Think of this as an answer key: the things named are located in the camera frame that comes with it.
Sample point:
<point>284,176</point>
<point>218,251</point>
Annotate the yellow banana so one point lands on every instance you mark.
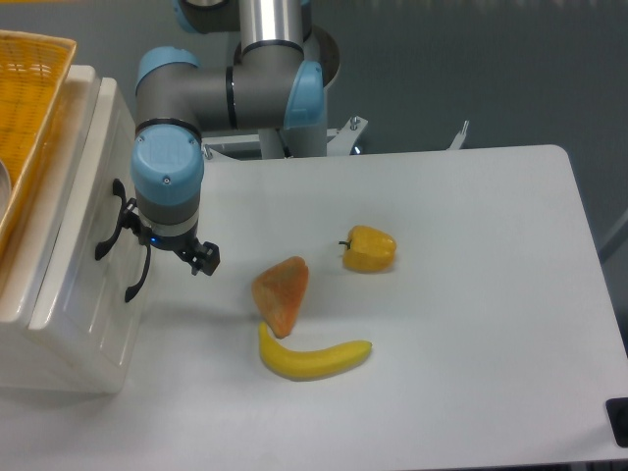
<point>310,365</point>

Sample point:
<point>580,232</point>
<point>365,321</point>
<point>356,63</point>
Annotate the orange sandwich toast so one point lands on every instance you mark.
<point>278,293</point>

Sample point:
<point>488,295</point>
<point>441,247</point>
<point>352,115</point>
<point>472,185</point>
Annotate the yellow bell pepper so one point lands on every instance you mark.
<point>368,250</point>

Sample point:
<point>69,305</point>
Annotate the white clamp bracket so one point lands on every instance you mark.
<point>460,137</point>

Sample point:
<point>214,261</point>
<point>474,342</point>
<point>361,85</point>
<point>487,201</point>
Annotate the yellow plastic basket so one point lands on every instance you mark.
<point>34,68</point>

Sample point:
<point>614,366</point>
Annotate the black object at table edge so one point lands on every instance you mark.
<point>617,411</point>

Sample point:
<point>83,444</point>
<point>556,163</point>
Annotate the black lower drawer handle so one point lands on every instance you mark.
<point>133,290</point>

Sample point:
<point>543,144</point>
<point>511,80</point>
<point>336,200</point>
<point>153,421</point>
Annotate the white top drawer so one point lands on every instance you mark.
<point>80,313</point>

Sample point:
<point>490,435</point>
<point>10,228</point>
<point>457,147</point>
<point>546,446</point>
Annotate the metal bowl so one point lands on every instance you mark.
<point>5,189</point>

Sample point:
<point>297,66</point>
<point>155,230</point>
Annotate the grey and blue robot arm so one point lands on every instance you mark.
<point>272,86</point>

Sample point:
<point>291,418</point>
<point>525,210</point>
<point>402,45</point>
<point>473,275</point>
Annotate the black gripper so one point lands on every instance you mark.
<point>202,258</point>

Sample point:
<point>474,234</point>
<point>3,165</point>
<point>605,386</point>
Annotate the white drawer cabinet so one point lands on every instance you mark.
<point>25,362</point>

